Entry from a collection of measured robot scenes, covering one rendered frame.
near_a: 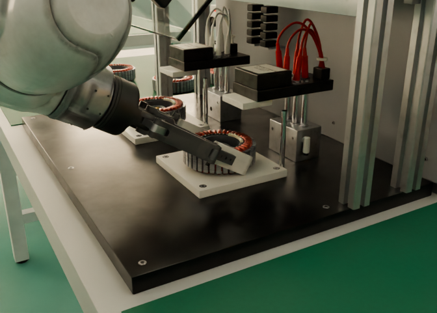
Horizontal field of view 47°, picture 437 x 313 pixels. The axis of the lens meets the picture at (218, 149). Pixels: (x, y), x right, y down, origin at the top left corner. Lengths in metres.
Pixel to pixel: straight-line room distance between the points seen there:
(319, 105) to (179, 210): 0.40
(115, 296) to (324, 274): 0.23
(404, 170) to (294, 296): 0.28
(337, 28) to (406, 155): 0.27
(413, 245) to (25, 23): 0.50
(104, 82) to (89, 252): 0.21
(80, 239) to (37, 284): 1.28
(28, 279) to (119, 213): 1.33
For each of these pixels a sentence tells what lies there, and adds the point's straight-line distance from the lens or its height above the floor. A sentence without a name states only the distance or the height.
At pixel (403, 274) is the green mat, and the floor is 0.75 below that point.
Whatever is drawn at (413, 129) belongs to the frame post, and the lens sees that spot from 0.72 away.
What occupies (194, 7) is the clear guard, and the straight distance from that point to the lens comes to 0.50.
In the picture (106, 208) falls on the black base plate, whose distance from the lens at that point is 0.68.
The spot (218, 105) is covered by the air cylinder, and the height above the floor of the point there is 0.80.
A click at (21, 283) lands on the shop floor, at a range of 1.96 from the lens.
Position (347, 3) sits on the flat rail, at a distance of 0.65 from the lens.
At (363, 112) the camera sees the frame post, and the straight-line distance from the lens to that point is 0.63.
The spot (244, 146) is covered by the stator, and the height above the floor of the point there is 0.82.
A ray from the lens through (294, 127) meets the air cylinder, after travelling 0.81.
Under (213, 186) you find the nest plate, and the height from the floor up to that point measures 0.78.
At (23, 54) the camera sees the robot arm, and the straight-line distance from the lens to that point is 0.45.
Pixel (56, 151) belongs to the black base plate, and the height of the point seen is 0.77.
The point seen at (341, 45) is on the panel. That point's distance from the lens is 0.89.
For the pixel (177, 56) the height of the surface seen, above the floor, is 0.90.
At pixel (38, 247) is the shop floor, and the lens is 2.15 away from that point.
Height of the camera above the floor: 1.08
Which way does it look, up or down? 21 degrees down
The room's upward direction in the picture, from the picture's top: straight up
